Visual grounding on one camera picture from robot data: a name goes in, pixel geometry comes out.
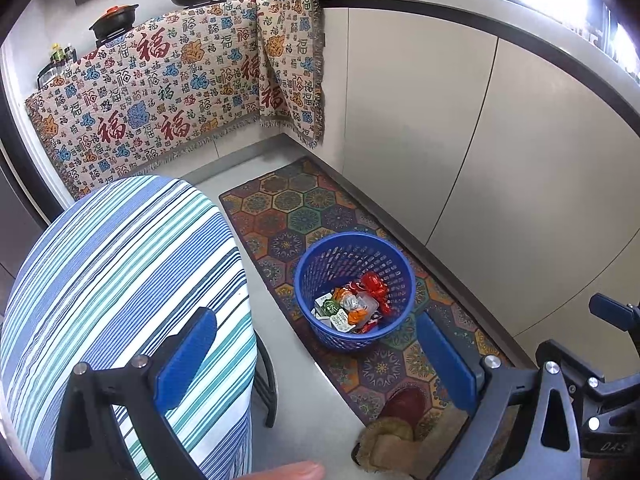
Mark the clear plastic container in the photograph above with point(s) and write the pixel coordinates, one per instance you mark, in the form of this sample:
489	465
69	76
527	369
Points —
365	306

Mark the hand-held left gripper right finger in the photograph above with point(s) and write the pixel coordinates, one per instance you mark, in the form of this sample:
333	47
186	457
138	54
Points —
447	365

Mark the red plastic bag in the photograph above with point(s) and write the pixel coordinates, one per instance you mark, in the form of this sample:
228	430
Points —
375	287

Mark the orange white snack packet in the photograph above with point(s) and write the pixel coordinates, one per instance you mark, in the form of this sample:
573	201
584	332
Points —
346	295

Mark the red snack wrapper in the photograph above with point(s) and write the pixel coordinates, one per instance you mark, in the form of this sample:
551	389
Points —
367	328

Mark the person's left hand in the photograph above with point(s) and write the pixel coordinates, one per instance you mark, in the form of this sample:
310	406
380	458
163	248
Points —
290	472

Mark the hexagon pattern rug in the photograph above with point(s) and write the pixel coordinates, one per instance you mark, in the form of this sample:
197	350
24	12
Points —
300	210

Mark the orange foil wrapper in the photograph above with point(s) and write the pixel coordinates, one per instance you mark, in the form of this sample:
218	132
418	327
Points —
359	317

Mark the grey refrigerator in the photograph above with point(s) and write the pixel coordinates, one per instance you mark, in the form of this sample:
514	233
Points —
15	220

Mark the white base cabinet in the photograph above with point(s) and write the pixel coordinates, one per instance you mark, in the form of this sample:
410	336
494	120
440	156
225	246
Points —
450	135

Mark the tan fuzzy slipper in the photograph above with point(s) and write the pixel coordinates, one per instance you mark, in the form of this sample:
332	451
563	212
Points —
390	440

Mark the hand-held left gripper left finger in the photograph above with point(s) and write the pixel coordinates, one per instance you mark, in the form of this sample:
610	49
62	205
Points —
185	360

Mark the small printed cloth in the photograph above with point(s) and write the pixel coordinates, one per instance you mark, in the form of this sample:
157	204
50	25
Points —
290	70

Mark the black clay pot red lid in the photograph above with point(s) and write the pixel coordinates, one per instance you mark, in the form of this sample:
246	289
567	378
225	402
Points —
114	20

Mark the white green milk carton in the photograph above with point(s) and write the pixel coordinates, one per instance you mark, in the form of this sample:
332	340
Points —
327	306

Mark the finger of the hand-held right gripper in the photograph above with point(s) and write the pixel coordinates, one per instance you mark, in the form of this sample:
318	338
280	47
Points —
580	367
615	312

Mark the black metal table leg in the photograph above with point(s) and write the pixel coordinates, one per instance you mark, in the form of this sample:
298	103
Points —
270	390

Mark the dark sauce bottle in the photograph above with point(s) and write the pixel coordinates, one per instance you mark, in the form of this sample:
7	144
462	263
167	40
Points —
69	54

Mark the grey kitchen countertop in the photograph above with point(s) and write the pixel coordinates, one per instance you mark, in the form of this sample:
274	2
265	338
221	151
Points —
500	10

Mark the large printed cloth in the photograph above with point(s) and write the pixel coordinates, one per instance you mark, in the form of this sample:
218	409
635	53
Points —
150	110

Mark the blue plastic mesh basket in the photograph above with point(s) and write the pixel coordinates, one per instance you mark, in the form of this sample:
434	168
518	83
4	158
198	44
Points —
350	255

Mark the black stove burner grate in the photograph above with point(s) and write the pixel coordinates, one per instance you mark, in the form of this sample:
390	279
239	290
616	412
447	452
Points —
111	36
200	2

